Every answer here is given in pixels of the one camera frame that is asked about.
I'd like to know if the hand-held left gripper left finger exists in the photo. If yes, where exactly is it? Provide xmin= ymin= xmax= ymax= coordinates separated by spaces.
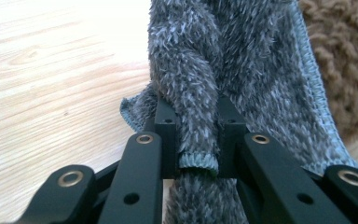
xmin=150 ymin=98 xmax=179 ymax=180

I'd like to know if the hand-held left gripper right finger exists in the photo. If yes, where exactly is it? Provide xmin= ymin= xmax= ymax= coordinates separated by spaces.
xmin=216 ymin=94 xmax=249 ymax=178

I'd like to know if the grey fluffy towel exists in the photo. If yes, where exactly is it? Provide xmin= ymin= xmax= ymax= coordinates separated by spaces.
xmin=119 ymin=0 xmax=358 ymax=224

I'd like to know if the brown teddy bear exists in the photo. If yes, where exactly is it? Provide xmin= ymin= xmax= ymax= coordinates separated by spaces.
xmin=297 ymin=0 xmax=358 ymax=142

